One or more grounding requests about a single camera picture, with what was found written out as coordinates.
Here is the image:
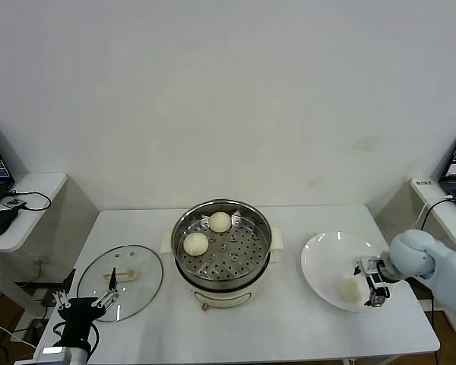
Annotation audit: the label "white side table rounded corners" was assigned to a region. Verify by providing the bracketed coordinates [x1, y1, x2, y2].
[0, 172, 68, 320]

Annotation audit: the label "cream electric cooking pot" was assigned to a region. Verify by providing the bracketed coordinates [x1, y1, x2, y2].
[160, 227, 285, 312]

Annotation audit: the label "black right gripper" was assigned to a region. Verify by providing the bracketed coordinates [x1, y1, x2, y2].
[351, 265, 389, 308]

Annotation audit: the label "thin black looped cable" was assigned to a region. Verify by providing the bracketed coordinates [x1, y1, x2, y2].
[7, 189, 52, 212]

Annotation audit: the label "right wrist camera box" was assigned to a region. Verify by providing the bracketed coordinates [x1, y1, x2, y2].
[359, 257, 384, 274]

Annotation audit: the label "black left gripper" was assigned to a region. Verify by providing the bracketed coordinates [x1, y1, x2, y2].
[52, 266, 119, 347]

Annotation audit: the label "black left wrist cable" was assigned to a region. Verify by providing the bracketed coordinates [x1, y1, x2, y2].
[52, 319, 100, 360]

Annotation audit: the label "white side table with label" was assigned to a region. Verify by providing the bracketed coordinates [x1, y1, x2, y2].
[409, 177, 456, 334]

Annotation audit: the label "round glass pot lid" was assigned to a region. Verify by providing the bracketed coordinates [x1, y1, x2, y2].
[77, 244, 165, 323]

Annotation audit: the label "white round plate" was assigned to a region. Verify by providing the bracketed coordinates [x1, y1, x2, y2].
[300, 231, 395, 313]

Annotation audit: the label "stainless steel steamer basket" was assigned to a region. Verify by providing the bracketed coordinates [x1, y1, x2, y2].
[171, 198, 274, 289]

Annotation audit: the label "white steamed baozi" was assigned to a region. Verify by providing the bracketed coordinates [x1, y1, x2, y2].
[182, 232, 209, 257]
[336, 278, 363, 304]
[207, 211, 233, 233]

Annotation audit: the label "white laptop cable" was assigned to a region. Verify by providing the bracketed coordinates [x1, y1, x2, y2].
[409, 195, 455, 236]

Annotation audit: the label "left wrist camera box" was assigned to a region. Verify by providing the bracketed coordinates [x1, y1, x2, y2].
[33, 344, 74, 365]

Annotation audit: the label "black cable with adapter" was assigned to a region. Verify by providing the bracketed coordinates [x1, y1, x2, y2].
[416, 197, 455, 335]

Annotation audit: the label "small device with QR code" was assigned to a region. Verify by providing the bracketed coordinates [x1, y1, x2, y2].
[2, 195, 27, 211]

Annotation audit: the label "black computer mouse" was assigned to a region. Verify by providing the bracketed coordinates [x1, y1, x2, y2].
[0, 208, 19, 237]

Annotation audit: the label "white floor cable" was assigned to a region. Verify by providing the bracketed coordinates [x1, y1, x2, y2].
[0, 317, 37, 349]

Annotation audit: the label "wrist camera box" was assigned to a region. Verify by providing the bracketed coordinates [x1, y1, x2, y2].
[33, 344, 74, 365]
[359, 257, 384, 274]

